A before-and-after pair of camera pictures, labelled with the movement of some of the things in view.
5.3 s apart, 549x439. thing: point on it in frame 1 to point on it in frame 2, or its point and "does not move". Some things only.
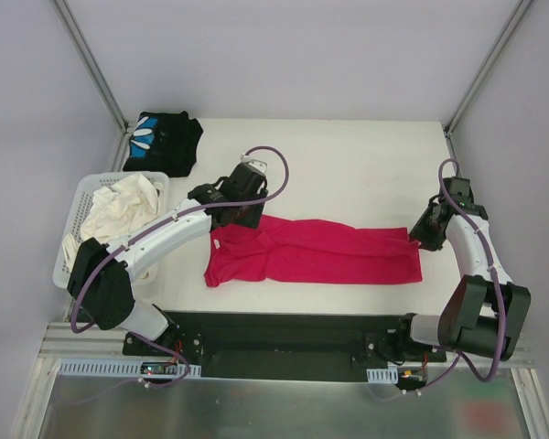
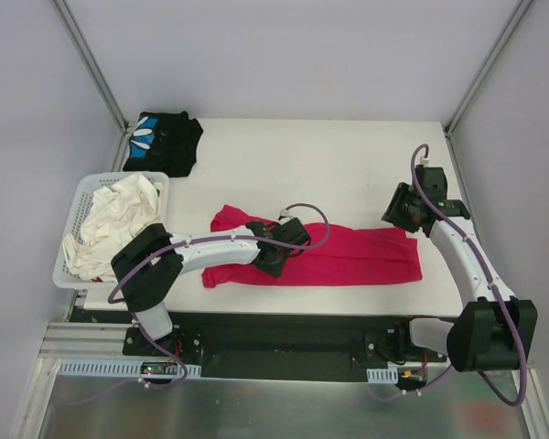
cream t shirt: [114, 212] does not move
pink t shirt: [296, 251] does not move
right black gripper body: [425, 233] to [394, 208]
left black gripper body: [245, 216] to [269, 261]
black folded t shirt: [165, 143] does not move
